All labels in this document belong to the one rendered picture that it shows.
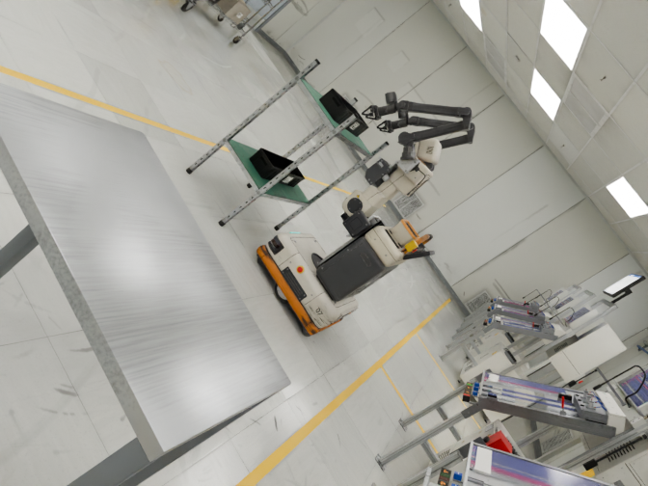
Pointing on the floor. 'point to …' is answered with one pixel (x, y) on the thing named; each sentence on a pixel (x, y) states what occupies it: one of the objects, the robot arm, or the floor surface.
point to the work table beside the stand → (133, 282)
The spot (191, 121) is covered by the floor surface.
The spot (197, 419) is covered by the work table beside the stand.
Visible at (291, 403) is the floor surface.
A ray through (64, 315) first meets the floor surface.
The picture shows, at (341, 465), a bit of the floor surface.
